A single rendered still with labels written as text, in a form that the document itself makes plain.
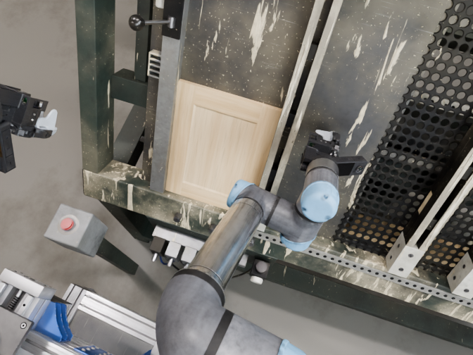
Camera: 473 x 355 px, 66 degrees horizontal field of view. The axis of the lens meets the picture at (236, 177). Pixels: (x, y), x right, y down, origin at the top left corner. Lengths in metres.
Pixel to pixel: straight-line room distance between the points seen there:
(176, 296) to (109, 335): 1.42
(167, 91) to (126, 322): 1.19
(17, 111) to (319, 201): 0.61
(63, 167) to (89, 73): 1.37
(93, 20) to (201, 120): 0.39
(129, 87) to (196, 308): 0.86
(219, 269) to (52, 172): 1.99
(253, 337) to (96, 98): 0.90
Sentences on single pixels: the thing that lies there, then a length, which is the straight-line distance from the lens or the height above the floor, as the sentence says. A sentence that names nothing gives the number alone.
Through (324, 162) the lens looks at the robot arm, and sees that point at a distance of 0.85.
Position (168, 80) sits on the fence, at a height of 1.24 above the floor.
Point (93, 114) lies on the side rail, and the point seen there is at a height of 1.10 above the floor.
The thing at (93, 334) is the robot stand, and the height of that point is 0.21.
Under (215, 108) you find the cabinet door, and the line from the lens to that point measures 1.09.
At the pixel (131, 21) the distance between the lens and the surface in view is 0.96.
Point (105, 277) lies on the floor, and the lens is 2.21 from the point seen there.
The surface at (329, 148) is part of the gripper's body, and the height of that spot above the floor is 1.31.
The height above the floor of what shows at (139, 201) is 0.86.
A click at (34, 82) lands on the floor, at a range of 2.92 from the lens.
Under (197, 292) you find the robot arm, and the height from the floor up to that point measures 1.55.
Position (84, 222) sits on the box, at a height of 0.93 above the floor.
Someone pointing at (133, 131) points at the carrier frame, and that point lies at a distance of 1.55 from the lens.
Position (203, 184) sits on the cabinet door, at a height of 0.95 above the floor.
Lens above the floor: 2.10
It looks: 67 degrees down
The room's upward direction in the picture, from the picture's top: 6 degrees clockwise
